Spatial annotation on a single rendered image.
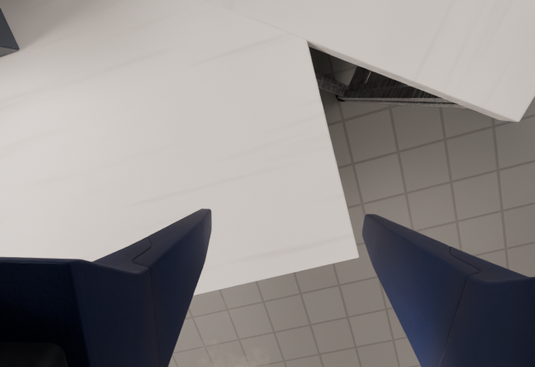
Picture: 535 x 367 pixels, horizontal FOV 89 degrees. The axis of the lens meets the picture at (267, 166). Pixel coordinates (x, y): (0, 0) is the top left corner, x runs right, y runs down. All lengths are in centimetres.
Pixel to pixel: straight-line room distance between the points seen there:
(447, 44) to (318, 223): 26
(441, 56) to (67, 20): 43
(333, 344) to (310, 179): 149
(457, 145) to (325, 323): 109
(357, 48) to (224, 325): 156
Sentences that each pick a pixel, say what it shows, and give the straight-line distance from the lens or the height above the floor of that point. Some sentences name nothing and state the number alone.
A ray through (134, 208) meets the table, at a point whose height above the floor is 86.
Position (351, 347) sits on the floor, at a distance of 182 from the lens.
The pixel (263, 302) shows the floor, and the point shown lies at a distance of 159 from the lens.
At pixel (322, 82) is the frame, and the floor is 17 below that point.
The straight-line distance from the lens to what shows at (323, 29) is 35.
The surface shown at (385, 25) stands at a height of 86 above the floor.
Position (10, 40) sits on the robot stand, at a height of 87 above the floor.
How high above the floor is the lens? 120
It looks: 76 degrees down
